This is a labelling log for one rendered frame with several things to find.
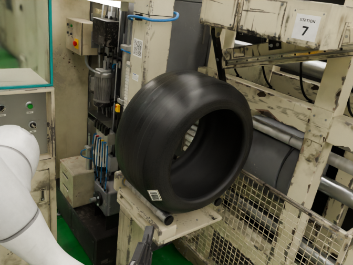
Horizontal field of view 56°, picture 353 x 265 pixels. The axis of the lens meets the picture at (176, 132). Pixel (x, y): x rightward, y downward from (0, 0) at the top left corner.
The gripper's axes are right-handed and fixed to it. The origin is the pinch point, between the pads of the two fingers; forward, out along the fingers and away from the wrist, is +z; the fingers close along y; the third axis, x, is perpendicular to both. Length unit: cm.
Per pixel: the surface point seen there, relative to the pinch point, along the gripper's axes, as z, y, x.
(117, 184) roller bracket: 36.0, 15.0, -29.5
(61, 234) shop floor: 57, 93, -118
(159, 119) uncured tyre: 28.9, -26.1, 7.4
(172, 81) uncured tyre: 47, -29, 10
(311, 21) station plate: 54, -38, 60
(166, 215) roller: 17.9, 14.9, -1.6
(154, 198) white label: 15.5, 0.1, -0.9
